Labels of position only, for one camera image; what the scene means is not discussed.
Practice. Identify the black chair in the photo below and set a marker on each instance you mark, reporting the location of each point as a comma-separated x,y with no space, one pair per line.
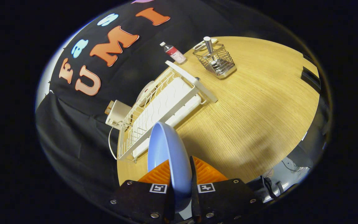
311,79

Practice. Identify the white toaster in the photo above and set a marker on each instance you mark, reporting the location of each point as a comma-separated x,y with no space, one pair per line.
118,113

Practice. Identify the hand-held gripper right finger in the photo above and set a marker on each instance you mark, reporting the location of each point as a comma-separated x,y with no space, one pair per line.
222,199

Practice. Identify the white divided snack dish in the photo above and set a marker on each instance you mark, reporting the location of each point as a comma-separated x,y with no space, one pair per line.
199,46

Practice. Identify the white drainer tray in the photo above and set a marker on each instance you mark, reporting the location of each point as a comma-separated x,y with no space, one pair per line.
185,110

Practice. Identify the clear bottle with red label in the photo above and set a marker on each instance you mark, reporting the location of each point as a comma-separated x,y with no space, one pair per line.
176,55

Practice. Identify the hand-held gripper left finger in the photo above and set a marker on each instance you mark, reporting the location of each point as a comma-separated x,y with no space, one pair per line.
138,199

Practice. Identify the metal spoon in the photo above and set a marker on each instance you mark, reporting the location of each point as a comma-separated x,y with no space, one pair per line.
209,46

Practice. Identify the toast slice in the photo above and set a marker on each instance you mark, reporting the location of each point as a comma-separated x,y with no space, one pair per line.
111,104
107,110

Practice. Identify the blue plate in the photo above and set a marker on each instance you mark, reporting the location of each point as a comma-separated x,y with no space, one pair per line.
166,149

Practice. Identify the white round dish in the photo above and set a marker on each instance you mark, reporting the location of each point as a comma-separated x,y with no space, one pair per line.
144,87

